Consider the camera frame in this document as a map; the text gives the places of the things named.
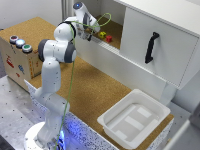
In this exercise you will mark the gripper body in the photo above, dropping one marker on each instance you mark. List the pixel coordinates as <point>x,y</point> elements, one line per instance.
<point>91,26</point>

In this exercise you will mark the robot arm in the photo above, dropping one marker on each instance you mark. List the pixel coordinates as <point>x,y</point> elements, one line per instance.
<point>51,80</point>

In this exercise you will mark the yellow block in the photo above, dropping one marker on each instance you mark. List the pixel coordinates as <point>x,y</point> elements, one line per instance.
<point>102,34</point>

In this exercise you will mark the white cabinet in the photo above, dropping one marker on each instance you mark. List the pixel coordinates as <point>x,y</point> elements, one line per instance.
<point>110,63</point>

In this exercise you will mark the wooden drawer box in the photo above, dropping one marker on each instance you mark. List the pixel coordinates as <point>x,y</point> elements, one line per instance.
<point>31,31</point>

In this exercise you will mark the green button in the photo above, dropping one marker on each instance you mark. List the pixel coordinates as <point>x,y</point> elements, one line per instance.
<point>26,48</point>

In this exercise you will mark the blue button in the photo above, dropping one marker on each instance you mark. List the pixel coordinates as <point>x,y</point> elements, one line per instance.
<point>20,42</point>

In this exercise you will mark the red button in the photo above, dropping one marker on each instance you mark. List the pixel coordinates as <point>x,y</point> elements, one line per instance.
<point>14,38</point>

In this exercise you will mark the white sliding door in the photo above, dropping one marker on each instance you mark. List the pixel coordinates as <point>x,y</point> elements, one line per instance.
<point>173,50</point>

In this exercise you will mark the white plastic box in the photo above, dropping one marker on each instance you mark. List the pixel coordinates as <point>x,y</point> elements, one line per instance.
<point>133,120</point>

